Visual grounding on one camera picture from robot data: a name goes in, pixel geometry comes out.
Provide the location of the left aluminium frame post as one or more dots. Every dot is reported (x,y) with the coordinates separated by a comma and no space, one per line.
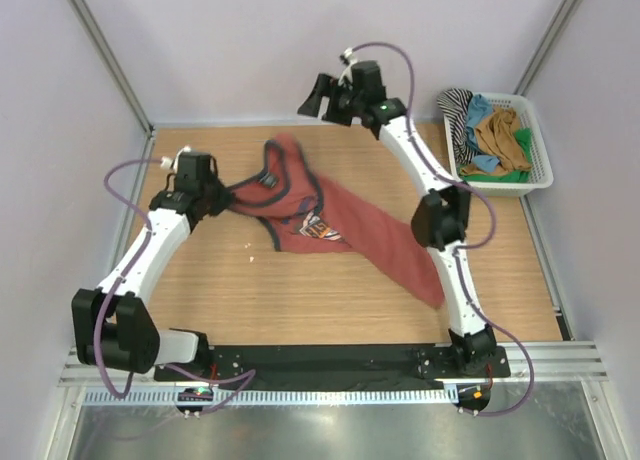
(100,43)

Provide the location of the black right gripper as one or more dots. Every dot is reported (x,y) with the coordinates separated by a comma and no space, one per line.
(325,88)

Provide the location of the light blue garment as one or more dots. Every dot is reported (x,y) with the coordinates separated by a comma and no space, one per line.
(479,109)

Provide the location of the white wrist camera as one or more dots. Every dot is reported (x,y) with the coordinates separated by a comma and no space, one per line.
(348,59)
(171,164)

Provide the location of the white perforated plastic basket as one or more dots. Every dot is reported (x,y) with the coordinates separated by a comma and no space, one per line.
(541,176)

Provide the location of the green garment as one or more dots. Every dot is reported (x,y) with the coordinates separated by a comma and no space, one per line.
(507,171)

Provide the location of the right aluminium frame post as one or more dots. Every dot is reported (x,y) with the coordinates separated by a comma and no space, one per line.
(552,35)

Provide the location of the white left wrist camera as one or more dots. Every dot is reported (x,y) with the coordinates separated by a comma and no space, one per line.
(171,164)

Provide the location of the aluminium slotted rail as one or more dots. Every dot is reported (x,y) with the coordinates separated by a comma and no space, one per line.
(201,397)

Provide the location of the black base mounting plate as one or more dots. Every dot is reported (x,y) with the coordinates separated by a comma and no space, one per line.
(427,361)

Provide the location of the red graphic tank top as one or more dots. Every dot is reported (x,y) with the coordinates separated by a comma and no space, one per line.
(305,212)

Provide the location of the striped black white garment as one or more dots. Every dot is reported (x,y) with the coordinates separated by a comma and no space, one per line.
(454,104)

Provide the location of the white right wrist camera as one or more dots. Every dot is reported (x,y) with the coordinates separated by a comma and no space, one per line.
(348,59)

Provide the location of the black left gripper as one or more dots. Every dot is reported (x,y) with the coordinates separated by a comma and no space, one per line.
(224,199)

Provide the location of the aluminium frame post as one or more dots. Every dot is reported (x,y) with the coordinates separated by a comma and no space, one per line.
(552,35)
(100,43)

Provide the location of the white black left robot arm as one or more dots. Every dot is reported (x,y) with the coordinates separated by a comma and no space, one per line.
(113,328)

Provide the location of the tan brown garment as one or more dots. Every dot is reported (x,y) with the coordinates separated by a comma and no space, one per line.
(496,134)

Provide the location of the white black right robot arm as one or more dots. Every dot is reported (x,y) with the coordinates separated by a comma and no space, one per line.
(441,218)

